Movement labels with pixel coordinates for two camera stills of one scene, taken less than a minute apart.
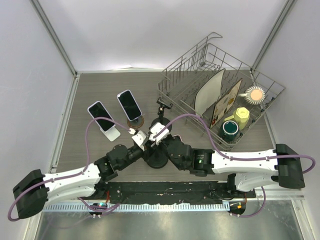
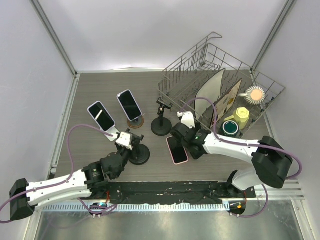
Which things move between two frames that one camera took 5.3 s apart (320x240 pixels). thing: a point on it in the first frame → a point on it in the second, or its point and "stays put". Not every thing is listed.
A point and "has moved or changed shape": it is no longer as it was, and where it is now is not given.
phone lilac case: x=129 y=105 stays put
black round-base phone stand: x=164 y=121 stays put
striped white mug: x=254 y=95 stays put
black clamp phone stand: x=157 y=159 has moved or changed shape
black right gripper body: x=163 y=147 → x=198 y=127
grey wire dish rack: x=220 y=95 stays put
